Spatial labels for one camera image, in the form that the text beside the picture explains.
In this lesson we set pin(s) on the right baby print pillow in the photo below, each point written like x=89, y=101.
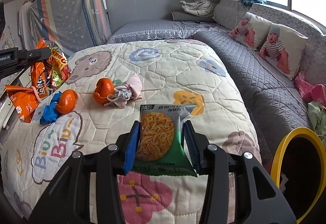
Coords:
x=283, y=49

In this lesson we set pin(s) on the orange peel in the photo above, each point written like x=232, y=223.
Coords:
x=67, y=102
x=104, y=90

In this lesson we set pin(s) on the grey quilted sofa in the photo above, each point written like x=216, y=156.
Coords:
x=273, y=101

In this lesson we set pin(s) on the green cloth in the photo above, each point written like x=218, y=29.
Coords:
x=317, y=118

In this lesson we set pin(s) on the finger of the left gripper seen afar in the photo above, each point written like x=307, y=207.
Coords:
x=14, y=60

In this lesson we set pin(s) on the grey folded cushion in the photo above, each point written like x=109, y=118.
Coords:
x=183, y=16

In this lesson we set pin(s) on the pink clothes pile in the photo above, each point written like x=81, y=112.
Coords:
x=308, y=92

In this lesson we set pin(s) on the white tiger plush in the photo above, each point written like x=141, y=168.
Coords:
x=200, y=8

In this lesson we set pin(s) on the cartoon patterned quilt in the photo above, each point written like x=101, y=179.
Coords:
x=171, y=72

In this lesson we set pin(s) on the orange snack wrapper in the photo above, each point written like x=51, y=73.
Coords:
x=45, y=77

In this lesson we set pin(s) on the green noodle snack packet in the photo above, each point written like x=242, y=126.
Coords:
x=160, y=148

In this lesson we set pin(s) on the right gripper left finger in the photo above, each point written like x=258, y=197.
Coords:
x=85, y=189

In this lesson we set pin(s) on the pink cloth bundle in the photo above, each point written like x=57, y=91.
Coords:
x=131, y=90

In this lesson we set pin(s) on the left baby print pillow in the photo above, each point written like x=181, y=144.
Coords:
x=251, y=31

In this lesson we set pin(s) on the striped sheet covered furniture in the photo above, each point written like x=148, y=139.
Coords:
x=73, y=25

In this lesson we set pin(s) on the baby print pillow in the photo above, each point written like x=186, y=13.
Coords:
x=283, y=49
x=251, y=31

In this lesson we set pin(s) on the yellow round trash bin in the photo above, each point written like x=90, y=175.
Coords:
x=298, y=170

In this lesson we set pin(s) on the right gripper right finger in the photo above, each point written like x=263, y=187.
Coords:
x=257, y=198

